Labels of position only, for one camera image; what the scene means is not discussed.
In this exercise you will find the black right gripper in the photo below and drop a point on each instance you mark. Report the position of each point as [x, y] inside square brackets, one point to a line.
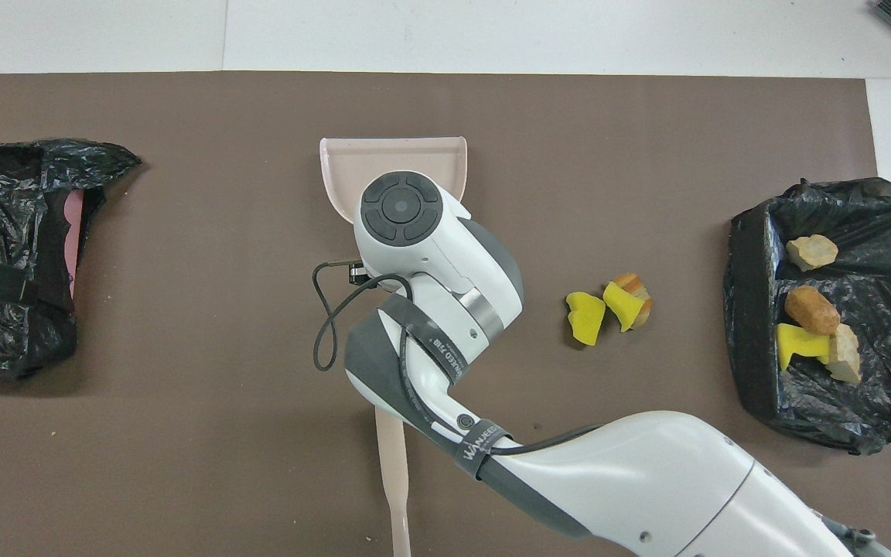
[356, 272]

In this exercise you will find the beige plastic dustpan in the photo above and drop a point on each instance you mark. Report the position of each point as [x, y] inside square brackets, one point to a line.
[353, 166]

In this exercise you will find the beige hand brush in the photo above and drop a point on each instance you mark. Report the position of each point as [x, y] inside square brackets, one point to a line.
[393, 464]

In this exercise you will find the yellow sponge piece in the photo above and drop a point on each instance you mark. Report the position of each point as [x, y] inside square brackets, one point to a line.
[622, 305]
[586, 317]
[800, 344]

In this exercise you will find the pale bread chunk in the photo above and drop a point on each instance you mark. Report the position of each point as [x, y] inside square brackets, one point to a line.
[811, 251]

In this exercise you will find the brown bread roll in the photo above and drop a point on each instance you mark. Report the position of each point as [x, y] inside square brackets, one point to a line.
[811, 309]

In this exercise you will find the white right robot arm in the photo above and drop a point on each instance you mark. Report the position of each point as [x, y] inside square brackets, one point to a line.
[430, 255]

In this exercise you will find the pink plastic bin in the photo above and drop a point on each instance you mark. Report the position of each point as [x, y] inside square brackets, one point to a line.
[73, 232]

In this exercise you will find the bin lined with black bag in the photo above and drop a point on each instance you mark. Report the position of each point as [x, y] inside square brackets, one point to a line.
[879, 418]

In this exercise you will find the brown table mat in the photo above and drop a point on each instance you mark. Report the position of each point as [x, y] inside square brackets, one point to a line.
[646, 139]

